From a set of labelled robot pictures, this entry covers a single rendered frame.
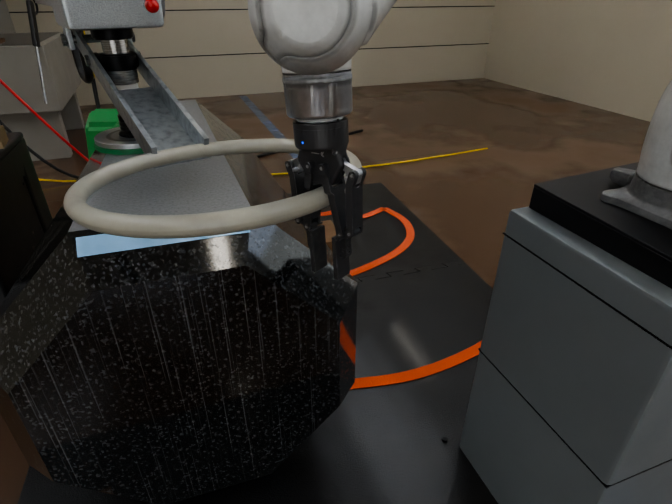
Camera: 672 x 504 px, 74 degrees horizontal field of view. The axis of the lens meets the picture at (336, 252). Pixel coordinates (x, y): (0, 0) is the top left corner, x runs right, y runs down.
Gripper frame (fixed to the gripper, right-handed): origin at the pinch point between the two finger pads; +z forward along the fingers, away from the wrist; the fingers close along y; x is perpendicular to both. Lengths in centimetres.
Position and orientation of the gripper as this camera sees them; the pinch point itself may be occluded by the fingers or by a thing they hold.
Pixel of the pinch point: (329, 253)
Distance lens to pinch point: 69.4
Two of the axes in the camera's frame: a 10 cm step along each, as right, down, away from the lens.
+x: -6.4, 3.6, -6.8
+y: -7.7, -2.4, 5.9
